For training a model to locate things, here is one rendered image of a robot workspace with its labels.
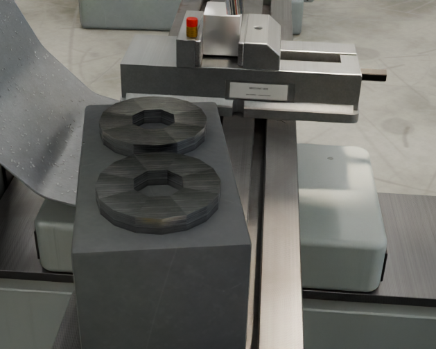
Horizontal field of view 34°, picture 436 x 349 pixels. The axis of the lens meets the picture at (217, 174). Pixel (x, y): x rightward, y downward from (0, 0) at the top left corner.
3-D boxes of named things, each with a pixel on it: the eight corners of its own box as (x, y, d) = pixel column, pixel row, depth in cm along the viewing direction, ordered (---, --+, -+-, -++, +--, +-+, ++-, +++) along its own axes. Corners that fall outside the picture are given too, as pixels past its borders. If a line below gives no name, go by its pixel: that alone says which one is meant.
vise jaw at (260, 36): (280, 39, 112) (281, 14, 110) (279, 70, 102) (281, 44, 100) (241, 37, 112) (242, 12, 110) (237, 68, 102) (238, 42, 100)
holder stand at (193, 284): (213, 259, 76) (218, 86, 66) (242, 430, 58) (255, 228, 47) (98, 265, 75) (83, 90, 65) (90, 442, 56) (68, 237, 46)
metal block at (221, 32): (240, 41, 109) (242, 3, 106) (238, 56, 104) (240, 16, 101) (206, 39, 110) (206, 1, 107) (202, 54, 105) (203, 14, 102)
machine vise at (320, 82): (351, 81, 116) (359, 15, 110) (358, 124, 104) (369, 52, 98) (136, 70, 118) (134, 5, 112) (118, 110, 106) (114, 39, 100)
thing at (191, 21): (197, 34, 102) (198, 16, 101) (197, 37, 101) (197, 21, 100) (186, 33, 102) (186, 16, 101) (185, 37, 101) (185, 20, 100)
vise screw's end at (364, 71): (384, 79, 109) (385, 67, 108) (385, 84, 107) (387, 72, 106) (357, 77, 109) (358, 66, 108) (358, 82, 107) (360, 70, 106)
